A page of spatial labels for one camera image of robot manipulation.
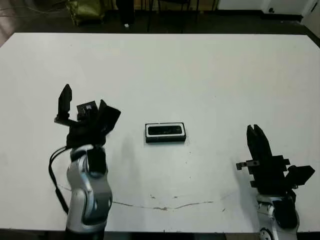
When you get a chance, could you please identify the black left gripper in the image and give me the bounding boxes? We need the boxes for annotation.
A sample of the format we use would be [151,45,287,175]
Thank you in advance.
[53,83,109,149]

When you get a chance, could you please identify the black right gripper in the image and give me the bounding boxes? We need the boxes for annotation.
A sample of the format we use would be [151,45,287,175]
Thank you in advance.
[236,123,299,195]

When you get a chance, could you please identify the slim black camera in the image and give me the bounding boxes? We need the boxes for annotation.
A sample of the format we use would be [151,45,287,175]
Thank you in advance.
[147,126,183,136]

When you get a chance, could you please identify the black box base white liner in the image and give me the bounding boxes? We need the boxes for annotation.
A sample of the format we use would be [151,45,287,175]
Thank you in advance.
[144,121,187,145]

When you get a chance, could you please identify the yellow-green sack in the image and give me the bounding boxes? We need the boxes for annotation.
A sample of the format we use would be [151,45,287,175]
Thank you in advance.
[65,0,105,26]

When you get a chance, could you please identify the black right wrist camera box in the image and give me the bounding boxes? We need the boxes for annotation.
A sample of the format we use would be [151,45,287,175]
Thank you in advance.
[284,164,316,188]

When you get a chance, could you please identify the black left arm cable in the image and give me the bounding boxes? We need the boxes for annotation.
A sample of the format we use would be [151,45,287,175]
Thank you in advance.
[48,145,74,216]

